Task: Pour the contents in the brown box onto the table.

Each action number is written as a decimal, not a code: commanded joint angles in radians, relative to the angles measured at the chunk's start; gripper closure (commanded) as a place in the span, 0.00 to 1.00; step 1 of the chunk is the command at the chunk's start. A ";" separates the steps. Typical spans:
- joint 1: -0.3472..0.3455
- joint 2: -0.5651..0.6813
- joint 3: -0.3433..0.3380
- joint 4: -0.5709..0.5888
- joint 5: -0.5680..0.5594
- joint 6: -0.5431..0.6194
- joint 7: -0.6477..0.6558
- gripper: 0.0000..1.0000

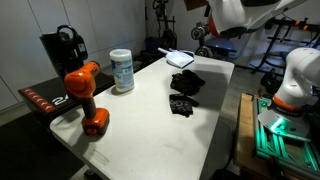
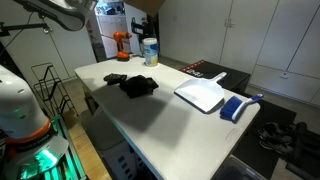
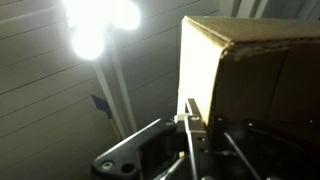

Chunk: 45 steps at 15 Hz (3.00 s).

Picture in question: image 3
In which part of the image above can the bright ceiling light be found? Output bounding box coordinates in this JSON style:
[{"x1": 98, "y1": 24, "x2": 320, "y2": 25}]
[{"x1": 61, "y1": 0, "x2": 142, "y2": 62}]

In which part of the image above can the brown cardboard box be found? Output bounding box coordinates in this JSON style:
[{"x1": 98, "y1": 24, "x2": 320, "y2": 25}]
[{"x1": 176, "y1": 14, "x2": 320, "y2": 148}]

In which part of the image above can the white ceiling rail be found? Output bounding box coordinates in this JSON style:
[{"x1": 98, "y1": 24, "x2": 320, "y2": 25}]
[{"x1": 92, "y1": 58, "x2": 138, "y2": 139}]

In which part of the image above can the blue tape piece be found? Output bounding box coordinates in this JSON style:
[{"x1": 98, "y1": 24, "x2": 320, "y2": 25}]
[{"x1": 91, "y1": 94, "x2": 113, "y2": 120}]

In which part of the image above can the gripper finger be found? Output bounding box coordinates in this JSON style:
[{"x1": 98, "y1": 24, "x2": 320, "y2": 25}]
[{"x1": 174, "y1": 98, "x2": 210, "y2": 180}]

